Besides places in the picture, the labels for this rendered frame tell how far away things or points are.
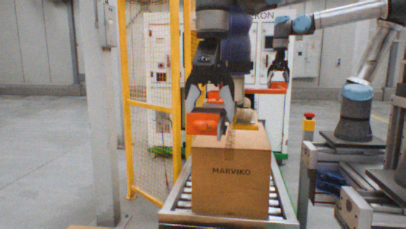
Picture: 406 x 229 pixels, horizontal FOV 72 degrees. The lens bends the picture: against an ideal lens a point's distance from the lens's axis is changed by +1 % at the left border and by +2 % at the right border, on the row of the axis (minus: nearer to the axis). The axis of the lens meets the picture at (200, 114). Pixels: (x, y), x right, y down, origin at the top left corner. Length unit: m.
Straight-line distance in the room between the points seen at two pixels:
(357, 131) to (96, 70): 1.74
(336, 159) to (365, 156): 0.12
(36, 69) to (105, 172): 10.41
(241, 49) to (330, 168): 0.66
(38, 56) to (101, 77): 10.34
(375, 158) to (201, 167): 0.78
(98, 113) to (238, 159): 1.24
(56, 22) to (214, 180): 11.04
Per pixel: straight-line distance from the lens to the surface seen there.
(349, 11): 1.37
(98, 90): 2.24
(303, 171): 2.01
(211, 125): 0.60
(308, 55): 10.14
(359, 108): 1.36
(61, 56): 11.99
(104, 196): 2.49
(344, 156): 1.38
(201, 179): 1.48
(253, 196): 1.50
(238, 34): 1.16
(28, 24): 12.72
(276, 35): 1.50
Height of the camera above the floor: 1.38
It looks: 11 degrees down
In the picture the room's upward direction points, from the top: straight up
